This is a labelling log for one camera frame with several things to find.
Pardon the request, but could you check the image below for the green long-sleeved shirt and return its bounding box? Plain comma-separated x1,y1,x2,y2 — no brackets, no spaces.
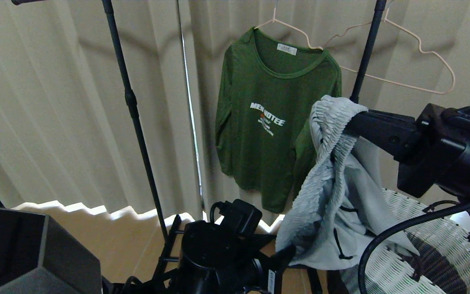
215,27,342,214

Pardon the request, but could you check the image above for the beige curtain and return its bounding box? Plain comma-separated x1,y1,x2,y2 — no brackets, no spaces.
0,0,470,223

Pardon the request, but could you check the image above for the pale grey garment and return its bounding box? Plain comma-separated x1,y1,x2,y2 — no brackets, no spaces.
275,95,419,271

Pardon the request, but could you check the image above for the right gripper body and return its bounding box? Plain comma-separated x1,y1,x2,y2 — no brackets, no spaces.
396,103,470,200

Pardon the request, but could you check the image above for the pink clothes hanger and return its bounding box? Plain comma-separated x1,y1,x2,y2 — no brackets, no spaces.
323,7,457,95
253,0,324,51

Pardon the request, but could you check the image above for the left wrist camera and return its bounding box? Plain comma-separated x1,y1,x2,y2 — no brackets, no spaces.
218,199,276,257

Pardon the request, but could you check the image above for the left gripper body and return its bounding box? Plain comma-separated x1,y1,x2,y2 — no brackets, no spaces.
178,220,288,294

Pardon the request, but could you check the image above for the white laundry basket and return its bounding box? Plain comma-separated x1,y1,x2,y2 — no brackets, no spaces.
341,188,470,294

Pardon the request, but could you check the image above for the black clothes rack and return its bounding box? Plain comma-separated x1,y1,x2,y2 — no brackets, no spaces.
11,0,388,294

